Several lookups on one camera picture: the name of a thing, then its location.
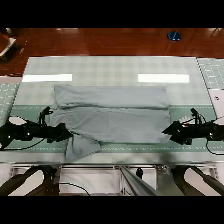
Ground blue round object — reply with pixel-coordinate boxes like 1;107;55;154
167;31;183;42

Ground silver frame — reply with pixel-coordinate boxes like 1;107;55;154
0;161;224;197

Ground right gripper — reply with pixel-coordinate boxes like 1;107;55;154
161;121;193;146

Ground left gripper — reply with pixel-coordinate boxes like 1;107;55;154
45;122;73;144

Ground grey-blue T-shirt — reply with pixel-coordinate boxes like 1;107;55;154
49;83;172;163

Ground black cable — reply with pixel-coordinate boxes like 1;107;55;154
205;139;224;156
59;181;91;197
2;137;47;152

